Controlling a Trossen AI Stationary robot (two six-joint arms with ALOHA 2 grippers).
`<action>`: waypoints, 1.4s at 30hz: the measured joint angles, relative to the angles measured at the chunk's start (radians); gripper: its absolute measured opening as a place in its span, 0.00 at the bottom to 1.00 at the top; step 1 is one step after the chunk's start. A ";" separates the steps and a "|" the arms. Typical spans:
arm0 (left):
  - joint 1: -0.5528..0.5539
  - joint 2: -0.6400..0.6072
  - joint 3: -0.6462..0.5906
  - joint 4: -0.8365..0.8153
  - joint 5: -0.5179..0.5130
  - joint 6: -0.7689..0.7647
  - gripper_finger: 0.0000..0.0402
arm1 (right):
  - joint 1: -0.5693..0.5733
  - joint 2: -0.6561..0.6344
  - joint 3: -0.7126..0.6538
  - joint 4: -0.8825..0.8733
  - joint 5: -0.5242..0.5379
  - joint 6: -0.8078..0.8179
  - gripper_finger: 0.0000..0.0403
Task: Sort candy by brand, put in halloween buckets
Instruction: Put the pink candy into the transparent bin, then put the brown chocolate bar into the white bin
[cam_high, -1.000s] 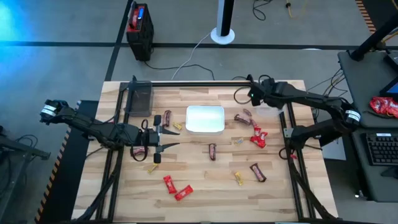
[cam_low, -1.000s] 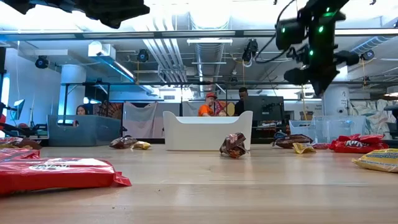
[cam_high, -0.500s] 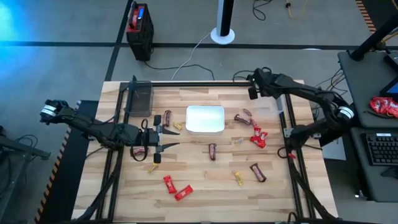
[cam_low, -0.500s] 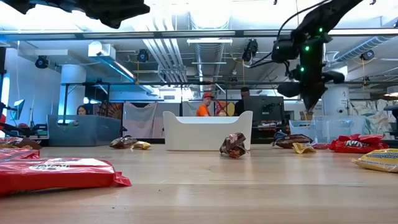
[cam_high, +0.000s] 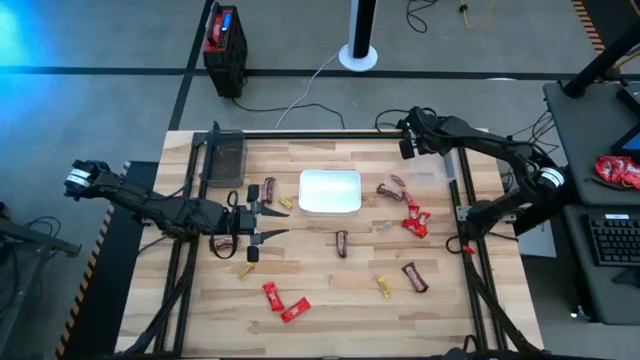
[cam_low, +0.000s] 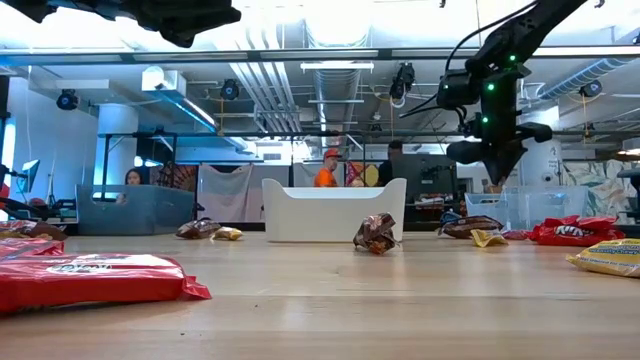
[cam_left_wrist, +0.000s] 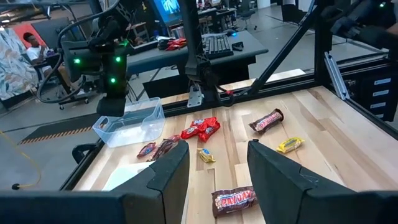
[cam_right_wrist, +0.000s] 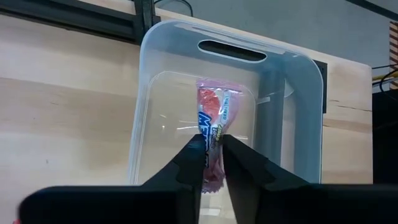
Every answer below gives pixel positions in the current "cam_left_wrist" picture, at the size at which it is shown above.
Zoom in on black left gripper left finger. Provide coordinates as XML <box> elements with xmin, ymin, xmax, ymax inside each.
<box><xmin>112</xmin><ymin>140</ymin><xmax>190</xmax><ymax>224</ymax></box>

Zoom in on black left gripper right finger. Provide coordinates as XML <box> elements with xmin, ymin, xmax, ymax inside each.
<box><xmin>248</xmin><ymin>139</ymin><xmax>358</xmax><ymax>224</ymax></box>

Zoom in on dark red candy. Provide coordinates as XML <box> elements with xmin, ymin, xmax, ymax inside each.
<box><xmin>136</xmin><ymin>142</ymin><xmax>157</xmax><ymax>159</ymax></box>
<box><xmin>146</xmin><ymin>134</ymin><xmax>182</xmax><ymax>162</ymax></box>

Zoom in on brown Payday candy bar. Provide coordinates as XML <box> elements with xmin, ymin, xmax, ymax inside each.
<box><xmin>248</xmin><ymin>108</ymin><xmax>285</xmax><ymax>135</ymax></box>
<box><xmin>211</xmin><ymin>185</ymin><xmax>259</xmax><ymax>218</ymax></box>

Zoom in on yellow wrapped candy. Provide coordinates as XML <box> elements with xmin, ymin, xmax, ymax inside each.
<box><xmin>197</xmin><ymin>147</ymin><xmax>216</xmax><ymax>164</ymax></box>
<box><xmin>275</xmin><ymin>136</ymin><xmax>305</xmax><ymax>154</ymax></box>

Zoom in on red candy bag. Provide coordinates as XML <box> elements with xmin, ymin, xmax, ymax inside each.
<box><xmin>164</xmin><ymin>37</ymin><xmax>188</xmax><ymax>52</ymax></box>

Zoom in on clear plastic bin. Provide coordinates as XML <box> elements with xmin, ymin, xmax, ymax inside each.
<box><xmin>92</xmin><ymin>96</ymin><xmax>166</xmax><ymax>148</ymax></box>

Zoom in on white plastic bin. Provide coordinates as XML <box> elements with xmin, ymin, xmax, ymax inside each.
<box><xmin>101</xmin><ymin>161</ymin><xmax>155</xmax><ymax>192</ymax></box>

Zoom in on black office chair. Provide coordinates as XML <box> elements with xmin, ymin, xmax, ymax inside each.
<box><xmin>37</xmin><ymin>52</ymin><xmax>93</xmax><ymax>110</ymax></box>
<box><xmin>238</xmin><ymin>0</ymin><xmax>259</xmax><ymax>31</ymax></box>

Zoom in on black yellow striped floor mat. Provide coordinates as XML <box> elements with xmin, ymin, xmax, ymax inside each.
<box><xmin>18</xmin><ymin>113</ymin><xmax>101</xmax><ymax>146</ymax></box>

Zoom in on grey office desk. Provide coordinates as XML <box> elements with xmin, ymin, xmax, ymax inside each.
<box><xmin>126</xmin><ymin>30</ymin><xmax>269</xmax><ymax>99</ymax></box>

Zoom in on person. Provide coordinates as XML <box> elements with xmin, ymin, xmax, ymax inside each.
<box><xmin>22</xmin><ymin>32</ymin><xmax>83</xmax><ymax>94</ymax></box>

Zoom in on metal cup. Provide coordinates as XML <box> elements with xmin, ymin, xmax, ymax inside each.
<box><xmin>170</xmin><ymin>26</ymin><xmax>186</xmax><ymax>40</ymax></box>

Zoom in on marbled colourful fabric panel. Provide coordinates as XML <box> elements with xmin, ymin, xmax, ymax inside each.
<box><xmin>0</xmin><ymin>27</ymin><xmax>40</xmax><ymax>101</ymax></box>

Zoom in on computer monitor blue screen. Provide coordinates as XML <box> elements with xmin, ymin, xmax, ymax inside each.
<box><xmin>148</xmin><ymin>0</ymin><xmax>183</xmax><ymax>27</ymax></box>

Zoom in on black computer keyboard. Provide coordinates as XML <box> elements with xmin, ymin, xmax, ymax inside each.
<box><xmin>201</xmin><ymin>33</ymin><xmax>234</xmax><ymax>60</ymax></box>

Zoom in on silver aluminium bar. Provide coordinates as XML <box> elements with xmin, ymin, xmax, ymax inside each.
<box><xmin>323</xmin><ymin>51</ymin><xmax>351</xmax><ymax>101</ymax></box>

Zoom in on black drawer cabinet white labels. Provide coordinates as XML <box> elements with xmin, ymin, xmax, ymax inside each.
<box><xmin>348</xmin><ymin>60</ymin><xmax>398</xmax><ymax>123</ymax></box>

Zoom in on black loop handle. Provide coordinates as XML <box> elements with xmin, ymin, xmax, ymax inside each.
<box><xmin>72</xmin><ymin>142</ymin><xmax>98</xmax><ymax>165</ymax></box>

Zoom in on black long table edge rail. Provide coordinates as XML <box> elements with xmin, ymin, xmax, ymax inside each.
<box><xmin>323</xmin><ymin>83</ymin><xmax>398</xmax><ymax>141</ymax></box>
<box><xmin>60</xmin><ymin>136</ymin><xmax>105</xmax><ymax>191</ymax></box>

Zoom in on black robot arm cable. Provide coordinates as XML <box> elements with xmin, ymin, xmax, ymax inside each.
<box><xmin>36</xmin><ymin>46</ymin><xmax>88</xmax><ymax>105</ymax></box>

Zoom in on white metal corner bracket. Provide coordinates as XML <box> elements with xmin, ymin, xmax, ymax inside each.
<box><xmin>187</xmin><ymin>83</ymin><xmax>205</xmax><ymax>108</ymax></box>

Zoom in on black table end rail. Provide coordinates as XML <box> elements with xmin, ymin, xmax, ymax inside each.
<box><xmin>160</xmin><ymin>77</ymin><xmax>321</xmax><ymax>118</ymax></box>

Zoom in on black vertical frame post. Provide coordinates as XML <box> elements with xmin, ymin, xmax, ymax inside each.
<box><xmin>313</xmin><ymin>0</ymin><xmax>335</xmax><ymax>88</ymax></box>
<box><xmin>178</xmin><ymin>0</ymin><xmax>218</xmax><ymax>106</ymax></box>

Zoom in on yellow cable with black plug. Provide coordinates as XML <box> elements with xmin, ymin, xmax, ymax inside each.
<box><xmin>0</xmin><ymin>130</ymin><xmax>42</xmax><ymax>190</ymax></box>

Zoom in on black diagonal frame brace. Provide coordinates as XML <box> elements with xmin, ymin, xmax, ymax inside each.
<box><xmin>247</xmin><ymin>2</ymin><xmax>324</xmax><ymax>96</ymax></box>

